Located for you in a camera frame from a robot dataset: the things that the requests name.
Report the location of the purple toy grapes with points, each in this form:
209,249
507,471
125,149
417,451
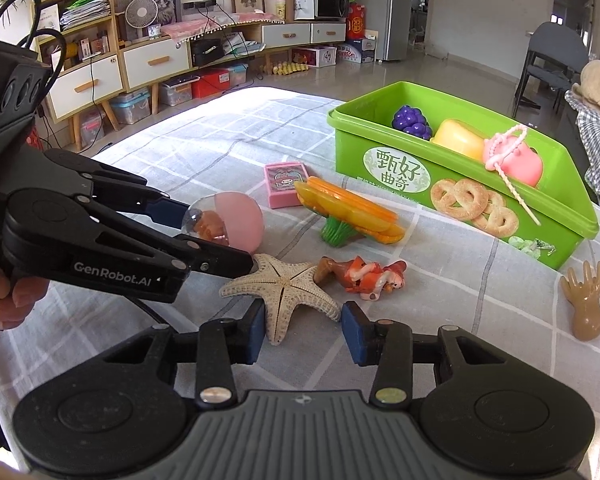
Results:
411,121

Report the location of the dark dining chair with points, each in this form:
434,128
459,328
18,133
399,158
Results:
555,55

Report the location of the yellow plastic toy bowl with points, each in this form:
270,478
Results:
457,140

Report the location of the pink pig toy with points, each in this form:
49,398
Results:
522,162

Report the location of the silver refrigerator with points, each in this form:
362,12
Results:
382,5

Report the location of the pink card toy box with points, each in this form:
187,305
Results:
285,185

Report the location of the beige starfish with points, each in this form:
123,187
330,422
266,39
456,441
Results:
280,290

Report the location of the white desk fan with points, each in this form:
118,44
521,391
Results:
139,15

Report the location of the black microwave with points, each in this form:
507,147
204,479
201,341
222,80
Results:
332,4

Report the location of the orange yellow flower toy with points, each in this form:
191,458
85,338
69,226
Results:
350,212

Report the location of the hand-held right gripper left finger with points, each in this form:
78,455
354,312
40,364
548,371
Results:
256,335

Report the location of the small clear storage bin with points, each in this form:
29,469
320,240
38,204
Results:
238,75

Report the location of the green plastic box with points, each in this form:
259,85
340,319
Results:
405,180

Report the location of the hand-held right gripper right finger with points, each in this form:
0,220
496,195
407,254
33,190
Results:
355,335

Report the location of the stack of papers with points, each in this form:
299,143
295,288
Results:
85,12

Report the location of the brown rubber hand toy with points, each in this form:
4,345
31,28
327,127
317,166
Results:
585,305

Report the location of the tall clear storage bin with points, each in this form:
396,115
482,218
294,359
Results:
91,127

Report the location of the person's left hand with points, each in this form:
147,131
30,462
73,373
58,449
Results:
22,297

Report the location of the orange fox figurine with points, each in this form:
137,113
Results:
365,277

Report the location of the black box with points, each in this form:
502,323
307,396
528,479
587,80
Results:
207,52

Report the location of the white red cardboard box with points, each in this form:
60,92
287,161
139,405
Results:
314,56

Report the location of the red gift box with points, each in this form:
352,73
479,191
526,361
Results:
356,21

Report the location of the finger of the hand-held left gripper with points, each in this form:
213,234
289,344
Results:
167,210
215,260

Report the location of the dark framed picture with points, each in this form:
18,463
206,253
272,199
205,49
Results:
162,5

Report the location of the blue white carton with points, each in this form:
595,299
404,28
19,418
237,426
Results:
366,47

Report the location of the white wooden tv cabinet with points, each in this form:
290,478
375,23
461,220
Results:
285,35

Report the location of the wooden shelf cabinet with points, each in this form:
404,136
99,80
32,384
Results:
85,80

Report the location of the pink table runner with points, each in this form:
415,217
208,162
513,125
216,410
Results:
220,24

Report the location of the grey checked tablecloth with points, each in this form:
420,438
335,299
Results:
180,145

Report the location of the pink clear capsule toy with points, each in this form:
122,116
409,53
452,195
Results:
240,225

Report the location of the red storage box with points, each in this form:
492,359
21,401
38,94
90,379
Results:
210,84

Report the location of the row of yellow toy ducks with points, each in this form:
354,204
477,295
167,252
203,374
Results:
290,68

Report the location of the blue lid storage bin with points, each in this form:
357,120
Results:
130,107

